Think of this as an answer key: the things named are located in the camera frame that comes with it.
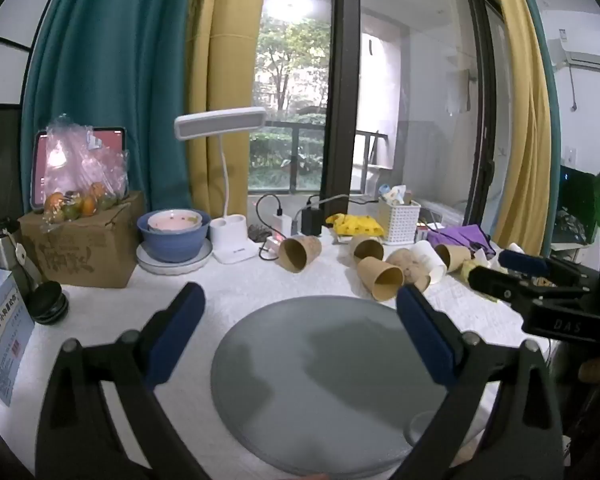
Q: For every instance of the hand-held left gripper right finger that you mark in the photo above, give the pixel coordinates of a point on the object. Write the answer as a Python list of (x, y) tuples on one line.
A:
[(425, 340)]

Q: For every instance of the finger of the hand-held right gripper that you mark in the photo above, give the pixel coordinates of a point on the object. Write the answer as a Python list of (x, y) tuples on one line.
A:
[(495, 282), (522, 261)]

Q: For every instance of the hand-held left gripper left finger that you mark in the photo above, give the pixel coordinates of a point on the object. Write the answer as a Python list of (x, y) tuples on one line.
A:
[(177, 330)]

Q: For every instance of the white paper cup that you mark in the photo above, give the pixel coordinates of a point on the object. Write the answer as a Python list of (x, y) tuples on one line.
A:
[(430, 257)]

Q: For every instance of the yellow crumpled wrapper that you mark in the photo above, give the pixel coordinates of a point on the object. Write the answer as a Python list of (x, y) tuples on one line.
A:
[(469, 270)]

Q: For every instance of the purple cloth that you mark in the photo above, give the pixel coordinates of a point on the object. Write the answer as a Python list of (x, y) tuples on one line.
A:
[(460, 237)]

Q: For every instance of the white plate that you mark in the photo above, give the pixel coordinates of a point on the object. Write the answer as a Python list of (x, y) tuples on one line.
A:
[(195, 262)]

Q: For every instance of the dark monitor screen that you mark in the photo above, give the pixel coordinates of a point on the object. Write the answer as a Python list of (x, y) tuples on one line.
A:
[(575, 200)]

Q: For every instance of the blue bowl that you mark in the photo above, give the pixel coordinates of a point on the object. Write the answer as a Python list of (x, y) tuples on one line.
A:
[(170, 245)]

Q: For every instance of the pink bowl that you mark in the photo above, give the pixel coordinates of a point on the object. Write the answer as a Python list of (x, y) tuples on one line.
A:
[(172, 222)]

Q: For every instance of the white lattice basket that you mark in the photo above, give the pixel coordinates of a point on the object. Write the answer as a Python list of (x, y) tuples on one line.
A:
[(400, 222)]

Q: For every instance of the cardboard box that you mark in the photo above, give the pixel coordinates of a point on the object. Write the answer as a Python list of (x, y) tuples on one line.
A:
[(90, 250)]

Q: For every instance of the white power strip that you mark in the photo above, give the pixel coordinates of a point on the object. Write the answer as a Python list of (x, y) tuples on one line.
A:
[(272, 246)]

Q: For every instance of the grey round tray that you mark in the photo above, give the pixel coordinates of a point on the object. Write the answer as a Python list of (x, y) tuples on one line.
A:
[(305, 385)]

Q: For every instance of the black round lid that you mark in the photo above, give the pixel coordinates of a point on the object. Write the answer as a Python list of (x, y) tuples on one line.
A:
[(47, 302)]

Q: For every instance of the yellow cloth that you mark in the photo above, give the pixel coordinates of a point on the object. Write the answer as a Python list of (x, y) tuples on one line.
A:
[(355, 225)]

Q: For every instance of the white charger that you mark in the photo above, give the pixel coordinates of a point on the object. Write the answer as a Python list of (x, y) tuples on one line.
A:
[(281, 225)]

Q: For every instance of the yellow curtain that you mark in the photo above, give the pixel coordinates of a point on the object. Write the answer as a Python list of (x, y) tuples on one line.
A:
[(522, 110), (220, 60)]

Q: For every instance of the black charger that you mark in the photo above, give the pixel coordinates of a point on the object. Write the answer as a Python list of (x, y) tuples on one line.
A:
[(310, 221)]

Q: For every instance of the blue and white carton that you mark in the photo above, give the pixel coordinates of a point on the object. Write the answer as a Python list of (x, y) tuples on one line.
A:
[(2, 340)]

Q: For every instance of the plastic bag of oranges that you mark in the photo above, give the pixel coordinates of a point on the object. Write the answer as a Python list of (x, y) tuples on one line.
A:
[(85, 170)]

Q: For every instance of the steel thermos flask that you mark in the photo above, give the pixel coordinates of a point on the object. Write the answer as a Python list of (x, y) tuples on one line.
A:
[(2, 250)]

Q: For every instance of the white air conditioner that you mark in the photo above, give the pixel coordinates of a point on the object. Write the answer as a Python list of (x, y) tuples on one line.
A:
[(587, 62)]

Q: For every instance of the white desk lamp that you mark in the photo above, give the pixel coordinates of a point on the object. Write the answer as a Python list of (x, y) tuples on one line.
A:
[(220, 122)]

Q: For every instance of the tablet with pink screen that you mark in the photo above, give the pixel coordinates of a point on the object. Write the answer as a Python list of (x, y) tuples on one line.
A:
[(42, 160)]

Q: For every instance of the balcony railing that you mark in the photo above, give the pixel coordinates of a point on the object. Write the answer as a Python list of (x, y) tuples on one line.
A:
[(300, 127)]

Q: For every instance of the teal curtain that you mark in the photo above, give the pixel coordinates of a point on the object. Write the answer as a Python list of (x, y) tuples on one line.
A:
[(105, 60)]

